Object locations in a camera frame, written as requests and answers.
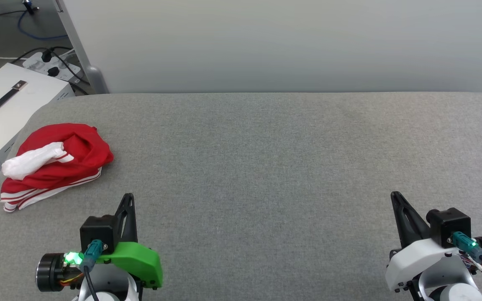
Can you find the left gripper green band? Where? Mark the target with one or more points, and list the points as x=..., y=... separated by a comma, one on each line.
x=140, y=263

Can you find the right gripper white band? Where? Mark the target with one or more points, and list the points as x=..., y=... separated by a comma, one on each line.
x=416, y=259

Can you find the red white sports jersey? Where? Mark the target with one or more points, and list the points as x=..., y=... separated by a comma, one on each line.
x=78, y=146

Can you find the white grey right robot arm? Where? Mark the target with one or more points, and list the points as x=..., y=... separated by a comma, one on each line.
x=454, y=292

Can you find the white equipment case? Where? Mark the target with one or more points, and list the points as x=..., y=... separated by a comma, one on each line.
x=19, y=117

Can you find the white power strip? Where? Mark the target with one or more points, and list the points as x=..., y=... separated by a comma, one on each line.
x=36, y=65

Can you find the grey metal partition leg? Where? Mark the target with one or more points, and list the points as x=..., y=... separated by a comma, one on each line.
x=78, y=46

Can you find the white partition panel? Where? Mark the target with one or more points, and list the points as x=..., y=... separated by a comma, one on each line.
x=287, y=46

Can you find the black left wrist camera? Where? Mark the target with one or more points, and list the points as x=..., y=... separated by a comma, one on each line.
x=98, y=232

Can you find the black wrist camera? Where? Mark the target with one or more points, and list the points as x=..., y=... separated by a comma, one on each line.
x=448, y=225
x=98, y=232

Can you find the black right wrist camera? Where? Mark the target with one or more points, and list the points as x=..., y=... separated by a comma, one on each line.
x=448, y=225

